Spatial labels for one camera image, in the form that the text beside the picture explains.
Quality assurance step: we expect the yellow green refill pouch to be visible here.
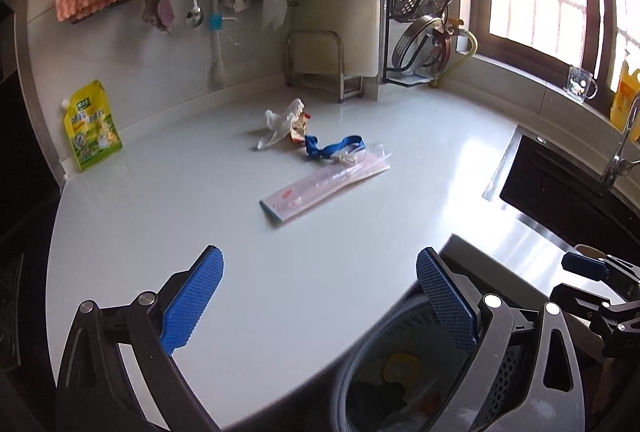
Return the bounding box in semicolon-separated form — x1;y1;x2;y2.
62;80;122;171

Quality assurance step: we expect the yellow bottle on sill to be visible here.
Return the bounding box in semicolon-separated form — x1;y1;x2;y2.
610;61;639;132

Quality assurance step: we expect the metal sink faucet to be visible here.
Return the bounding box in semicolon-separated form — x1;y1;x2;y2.
601;94;639;189

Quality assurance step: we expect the round pan in rack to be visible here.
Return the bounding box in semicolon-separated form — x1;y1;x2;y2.
392;15;454;77

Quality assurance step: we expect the dark grey rag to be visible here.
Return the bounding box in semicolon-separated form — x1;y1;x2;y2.
346;381;407;431

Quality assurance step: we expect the pink white package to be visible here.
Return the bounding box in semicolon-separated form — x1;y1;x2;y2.
259;152;390;223

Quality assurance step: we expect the blue perforated trash bin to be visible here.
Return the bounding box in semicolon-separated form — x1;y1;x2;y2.
328;293;532;432

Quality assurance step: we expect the clear glass mug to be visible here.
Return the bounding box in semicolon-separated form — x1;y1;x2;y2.
564;66;598;103

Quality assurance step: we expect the red white snack wrapper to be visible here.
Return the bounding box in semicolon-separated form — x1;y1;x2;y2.
288;111;310;145

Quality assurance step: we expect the black kitchen sink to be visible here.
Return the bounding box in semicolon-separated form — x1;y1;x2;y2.
483;126;639;264

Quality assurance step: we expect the blue ribbon strap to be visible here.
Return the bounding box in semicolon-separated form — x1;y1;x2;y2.
304;133;367;159

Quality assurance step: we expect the grey purple hanging cloth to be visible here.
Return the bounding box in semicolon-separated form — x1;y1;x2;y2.
142;0;175;32

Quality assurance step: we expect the blue white bottle brush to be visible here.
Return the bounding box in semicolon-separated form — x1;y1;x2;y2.
208;12;229;90

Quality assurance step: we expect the white tissue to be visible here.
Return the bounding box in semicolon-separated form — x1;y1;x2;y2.
256;99;304;151

